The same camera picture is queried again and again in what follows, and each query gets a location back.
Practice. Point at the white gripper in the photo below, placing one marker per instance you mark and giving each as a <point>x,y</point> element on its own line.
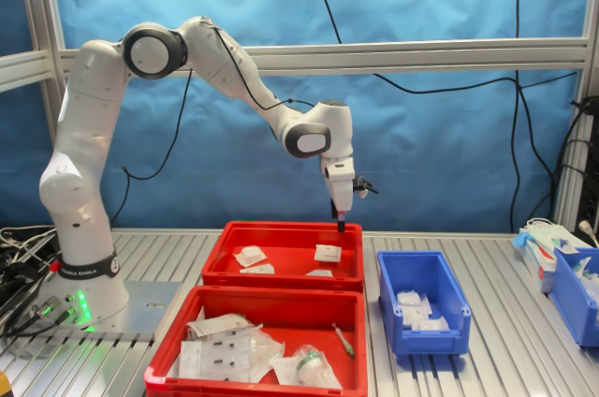
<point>340,186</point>

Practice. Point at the white Fuhrmann bandage pack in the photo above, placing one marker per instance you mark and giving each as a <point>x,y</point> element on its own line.
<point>319,273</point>
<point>327,253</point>
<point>256,269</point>

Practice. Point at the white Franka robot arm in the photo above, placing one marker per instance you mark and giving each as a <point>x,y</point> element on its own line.
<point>84,135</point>

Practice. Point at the white printed mask box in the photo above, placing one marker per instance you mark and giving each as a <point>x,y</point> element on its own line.
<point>536,266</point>

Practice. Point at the red plastic crate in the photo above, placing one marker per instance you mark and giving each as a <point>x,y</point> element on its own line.
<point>262,387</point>
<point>281,282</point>

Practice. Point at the white gauze blister pack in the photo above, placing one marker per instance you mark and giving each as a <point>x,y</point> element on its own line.
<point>250,257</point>

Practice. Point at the small clear gauze pack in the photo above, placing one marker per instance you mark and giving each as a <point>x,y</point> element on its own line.
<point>412,304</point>
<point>434,324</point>

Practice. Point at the green tipped syringe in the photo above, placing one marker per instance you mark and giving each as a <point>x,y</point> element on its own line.
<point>344,341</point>

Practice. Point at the clear plastic pouch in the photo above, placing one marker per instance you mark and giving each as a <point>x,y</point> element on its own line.
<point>269,345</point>

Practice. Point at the clear pouch with green part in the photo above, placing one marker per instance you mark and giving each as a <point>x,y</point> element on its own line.
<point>309,369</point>

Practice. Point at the long printed syringe pack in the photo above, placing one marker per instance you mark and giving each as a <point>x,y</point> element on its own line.
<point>220,324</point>

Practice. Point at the blue plastic storage bin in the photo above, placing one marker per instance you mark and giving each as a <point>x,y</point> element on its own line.
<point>449,345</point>
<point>575,313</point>

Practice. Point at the flat white paper pack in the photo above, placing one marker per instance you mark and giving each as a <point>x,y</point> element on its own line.
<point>200,314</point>

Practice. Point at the needle blister pack black caps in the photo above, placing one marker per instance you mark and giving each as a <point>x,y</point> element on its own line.
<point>224,365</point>
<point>224,345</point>

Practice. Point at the light blue face masks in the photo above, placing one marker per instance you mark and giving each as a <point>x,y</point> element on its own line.
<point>543,233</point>

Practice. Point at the white packs in bin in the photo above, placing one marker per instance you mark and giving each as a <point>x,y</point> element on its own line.
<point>585,275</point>

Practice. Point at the black equipment rack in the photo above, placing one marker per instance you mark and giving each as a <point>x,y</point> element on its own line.
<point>590,172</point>

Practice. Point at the red knob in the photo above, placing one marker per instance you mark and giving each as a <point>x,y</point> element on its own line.
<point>55,267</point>

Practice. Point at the yellow object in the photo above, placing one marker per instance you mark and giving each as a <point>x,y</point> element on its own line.
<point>4,385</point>

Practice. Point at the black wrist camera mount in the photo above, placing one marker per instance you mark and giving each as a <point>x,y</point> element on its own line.
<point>362,185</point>

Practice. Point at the aluminium profile frame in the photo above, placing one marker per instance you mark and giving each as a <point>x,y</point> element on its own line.
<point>374,55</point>

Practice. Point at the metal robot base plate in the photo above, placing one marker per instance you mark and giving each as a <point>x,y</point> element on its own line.
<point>150,317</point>

